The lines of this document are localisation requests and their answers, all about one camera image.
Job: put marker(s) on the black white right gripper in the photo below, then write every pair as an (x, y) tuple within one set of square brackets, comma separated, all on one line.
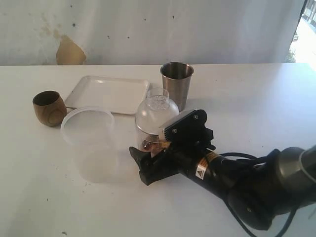
[(189, 142)]

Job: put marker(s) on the brown object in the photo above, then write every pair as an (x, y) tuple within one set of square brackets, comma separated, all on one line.
[(154, 147)]

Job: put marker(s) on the clear measuring cup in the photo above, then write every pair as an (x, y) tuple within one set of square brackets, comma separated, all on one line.
[(142, 135)]

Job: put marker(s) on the clear dome lid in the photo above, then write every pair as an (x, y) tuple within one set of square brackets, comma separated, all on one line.
[(156, 109)]

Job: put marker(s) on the stainless steel cup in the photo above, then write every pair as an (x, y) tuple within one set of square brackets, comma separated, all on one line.
[(176, 77)]

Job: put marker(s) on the brown wooden cup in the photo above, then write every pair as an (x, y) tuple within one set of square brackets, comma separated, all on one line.
[(49, 108)]

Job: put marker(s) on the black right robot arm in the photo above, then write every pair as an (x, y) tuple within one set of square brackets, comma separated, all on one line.
[(255, 190)]

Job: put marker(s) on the translucent plastic tub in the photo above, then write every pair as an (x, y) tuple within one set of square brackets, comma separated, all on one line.
[(89, 131)]

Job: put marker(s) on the white rectangular tray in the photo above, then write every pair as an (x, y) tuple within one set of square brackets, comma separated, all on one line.
[(117, 95)]

